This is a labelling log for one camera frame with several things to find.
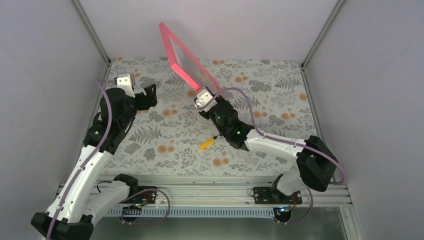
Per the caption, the floral patterned table mat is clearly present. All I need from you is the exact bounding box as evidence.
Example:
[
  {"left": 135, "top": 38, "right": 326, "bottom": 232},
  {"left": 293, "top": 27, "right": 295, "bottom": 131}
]
[{"left": 101, "top": 57, "right": 317, "bottom": 177}]

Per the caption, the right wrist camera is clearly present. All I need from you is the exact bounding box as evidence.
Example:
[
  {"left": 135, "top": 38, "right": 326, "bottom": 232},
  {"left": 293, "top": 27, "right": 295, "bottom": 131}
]
[{"left": 194, "top": 88, "right": 217, "bottom": 112}]

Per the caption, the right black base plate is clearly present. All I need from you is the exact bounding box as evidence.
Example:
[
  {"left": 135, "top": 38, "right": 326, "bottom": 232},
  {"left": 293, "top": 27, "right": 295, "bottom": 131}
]
[{"left": 249, "top": 186, "right": 303, "bottom": 205}]

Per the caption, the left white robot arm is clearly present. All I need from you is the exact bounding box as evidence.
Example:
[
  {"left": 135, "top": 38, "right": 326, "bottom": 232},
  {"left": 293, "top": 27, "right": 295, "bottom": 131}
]
[{"left": 30, "top": 83, "right": 158, "bottom": 240}]

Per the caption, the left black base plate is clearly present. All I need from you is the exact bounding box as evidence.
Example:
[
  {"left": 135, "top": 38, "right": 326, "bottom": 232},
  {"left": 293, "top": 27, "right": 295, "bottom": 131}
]
[{"left": 123, "top": 186, "right": 157, "bottom": 206}]

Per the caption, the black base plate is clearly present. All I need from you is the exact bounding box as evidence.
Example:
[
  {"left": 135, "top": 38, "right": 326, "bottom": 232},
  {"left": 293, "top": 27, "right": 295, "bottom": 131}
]
[
  {"left": 249, "top": 186, "right": 303, "bottom": 205},
  {"left": 123, "top": 186, "right": 157, "bottom": 206}
]

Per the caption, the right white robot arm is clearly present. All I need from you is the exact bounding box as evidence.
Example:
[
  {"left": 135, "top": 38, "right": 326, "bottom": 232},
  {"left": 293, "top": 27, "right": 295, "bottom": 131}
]
[{"left": 198, "top": 97, "right": 338, "bottom": 204}]

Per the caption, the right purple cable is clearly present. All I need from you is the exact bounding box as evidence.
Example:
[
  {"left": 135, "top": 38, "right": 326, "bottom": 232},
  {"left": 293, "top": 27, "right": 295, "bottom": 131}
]
[{"left": 198, "top": 87, "right": 345, "bottom": 226}]

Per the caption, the pink picture frame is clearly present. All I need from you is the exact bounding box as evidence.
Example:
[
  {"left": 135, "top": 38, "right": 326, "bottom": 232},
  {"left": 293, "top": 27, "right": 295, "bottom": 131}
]
[{"left": 158, "top": 22, "right": 221, "bottom": 94}]

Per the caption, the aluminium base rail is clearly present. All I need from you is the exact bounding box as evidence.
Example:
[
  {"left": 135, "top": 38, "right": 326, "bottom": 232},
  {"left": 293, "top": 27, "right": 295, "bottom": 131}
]
[{"left": 87, "top": 174, "right": 352, "bottom": 219}]

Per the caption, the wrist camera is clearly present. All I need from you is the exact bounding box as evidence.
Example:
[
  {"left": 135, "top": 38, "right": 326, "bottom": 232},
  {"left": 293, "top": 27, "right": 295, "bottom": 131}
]
[
  {"left": 194, "top": 88, "right": 217, "bottom": 112},
  {"left": 115, "top": 73, "right": 136, "bottom": 98}
]

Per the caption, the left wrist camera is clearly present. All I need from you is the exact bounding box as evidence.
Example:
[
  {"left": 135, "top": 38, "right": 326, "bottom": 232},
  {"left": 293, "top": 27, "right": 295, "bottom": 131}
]
[{"left": 115, "top": 73, "right": 136, "bottom": 98}]

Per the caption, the yellow handled screwdriver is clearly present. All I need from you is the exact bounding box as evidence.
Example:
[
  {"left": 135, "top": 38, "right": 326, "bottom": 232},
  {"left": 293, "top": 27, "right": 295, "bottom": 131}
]
[{"left": 199, "top": 135, "right": 219, "bottom": 151}]

